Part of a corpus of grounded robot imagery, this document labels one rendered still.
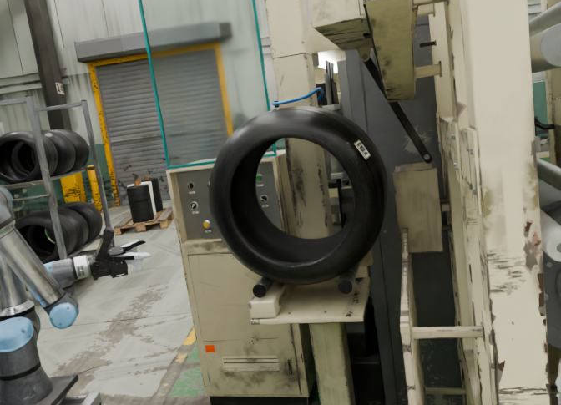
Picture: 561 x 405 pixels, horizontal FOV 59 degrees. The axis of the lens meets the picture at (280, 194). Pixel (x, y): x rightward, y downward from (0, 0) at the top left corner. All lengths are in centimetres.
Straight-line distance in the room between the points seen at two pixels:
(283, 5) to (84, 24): 997
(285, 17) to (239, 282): 124
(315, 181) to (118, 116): 963
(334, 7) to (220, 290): 162
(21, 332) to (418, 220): 131
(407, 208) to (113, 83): 996
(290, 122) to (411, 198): 54
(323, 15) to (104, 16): 1046
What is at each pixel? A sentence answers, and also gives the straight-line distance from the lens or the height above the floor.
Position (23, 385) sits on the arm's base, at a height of 78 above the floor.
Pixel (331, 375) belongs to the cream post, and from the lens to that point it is 215.
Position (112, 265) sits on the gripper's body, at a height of 103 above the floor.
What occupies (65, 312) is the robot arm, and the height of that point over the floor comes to 96.
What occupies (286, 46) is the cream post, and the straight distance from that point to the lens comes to 189.
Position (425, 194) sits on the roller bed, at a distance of 180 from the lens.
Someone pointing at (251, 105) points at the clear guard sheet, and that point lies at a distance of 230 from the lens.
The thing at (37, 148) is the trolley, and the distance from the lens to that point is 492.
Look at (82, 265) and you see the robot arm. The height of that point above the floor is 105.
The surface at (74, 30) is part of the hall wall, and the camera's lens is 1181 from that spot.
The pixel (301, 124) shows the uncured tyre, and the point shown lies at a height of 141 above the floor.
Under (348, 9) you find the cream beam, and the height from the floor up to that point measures 166.
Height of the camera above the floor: 144
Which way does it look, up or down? 9 degrees down
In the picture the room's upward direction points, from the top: 8 degrees counter-clockwise
